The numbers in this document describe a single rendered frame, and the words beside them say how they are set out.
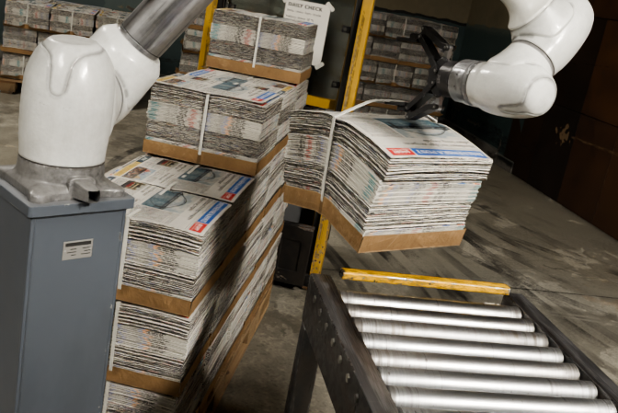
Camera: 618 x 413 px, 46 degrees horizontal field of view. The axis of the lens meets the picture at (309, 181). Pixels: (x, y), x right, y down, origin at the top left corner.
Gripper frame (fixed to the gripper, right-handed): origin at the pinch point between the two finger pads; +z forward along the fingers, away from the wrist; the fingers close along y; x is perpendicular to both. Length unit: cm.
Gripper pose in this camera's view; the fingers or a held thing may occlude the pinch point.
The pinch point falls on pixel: (398, 70)
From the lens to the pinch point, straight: 166.8
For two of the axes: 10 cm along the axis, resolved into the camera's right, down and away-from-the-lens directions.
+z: -5.2, -2.3, 8.2
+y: -1.6, 9.7, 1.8
